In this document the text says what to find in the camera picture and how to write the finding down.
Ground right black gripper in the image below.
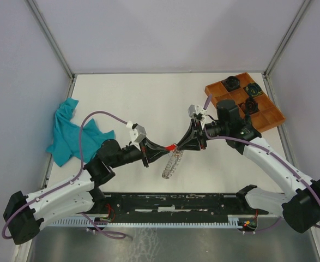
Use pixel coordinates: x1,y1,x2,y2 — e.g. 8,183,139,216
177,118,228,152

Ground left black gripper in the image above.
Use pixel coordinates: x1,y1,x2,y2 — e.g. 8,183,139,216
110,136,170,168

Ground silver keyring with keys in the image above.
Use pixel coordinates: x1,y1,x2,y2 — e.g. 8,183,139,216
162,149,184,179

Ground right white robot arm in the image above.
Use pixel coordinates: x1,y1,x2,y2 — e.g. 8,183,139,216
177,100,320,233

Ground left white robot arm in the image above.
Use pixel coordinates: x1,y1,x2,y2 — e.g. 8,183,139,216
2,138,176,245

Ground black round part lower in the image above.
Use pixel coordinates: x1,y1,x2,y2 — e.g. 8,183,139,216
239,97,259,115

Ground black round part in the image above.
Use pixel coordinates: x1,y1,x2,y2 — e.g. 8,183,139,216
222,76,240,92
239,97,259,115

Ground black round part top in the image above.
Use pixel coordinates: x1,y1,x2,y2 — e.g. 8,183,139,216
222,76,240,92

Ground orange compartment tray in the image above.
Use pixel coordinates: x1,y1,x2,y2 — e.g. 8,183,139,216
205,73,286,133

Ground green yellow round part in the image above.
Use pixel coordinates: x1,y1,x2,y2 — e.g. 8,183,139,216
244,82,263,98

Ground teal cloth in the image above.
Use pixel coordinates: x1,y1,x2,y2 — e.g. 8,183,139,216
46,98,115,167

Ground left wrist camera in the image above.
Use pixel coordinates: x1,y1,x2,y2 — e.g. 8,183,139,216
126,121,147,146

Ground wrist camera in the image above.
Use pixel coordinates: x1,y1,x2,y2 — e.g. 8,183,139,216
188,104,207,120
126,121,147,146

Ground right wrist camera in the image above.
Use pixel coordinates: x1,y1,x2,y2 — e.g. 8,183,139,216
188,104,207,120

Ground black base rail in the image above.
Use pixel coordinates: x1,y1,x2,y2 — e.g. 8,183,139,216
86,192,256,224

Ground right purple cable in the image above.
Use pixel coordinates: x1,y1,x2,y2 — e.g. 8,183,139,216
203,94,320,234

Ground purple cable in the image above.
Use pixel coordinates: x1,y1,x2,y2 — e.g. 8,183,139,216
2,110,135,241
203,94,320,234

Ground white slotted cable duct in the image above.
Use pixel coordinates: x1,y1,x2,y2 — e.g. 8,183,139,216
44,214,245,227

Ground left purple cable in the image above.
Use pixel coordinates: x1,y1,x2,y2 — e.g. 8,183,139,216
2,110,135,241

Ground left aluminium frame post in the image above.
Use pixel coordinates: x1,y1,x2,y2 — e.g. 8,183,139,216
24,0,75,81

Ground aluminium frame post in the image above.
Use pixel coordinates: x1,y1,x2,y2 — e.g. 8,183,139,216
24,0,75,81
263,0,313,78

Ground right aluminium frame post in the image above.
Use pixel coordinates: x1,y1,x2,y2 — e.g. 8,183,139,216
263,0,313,78

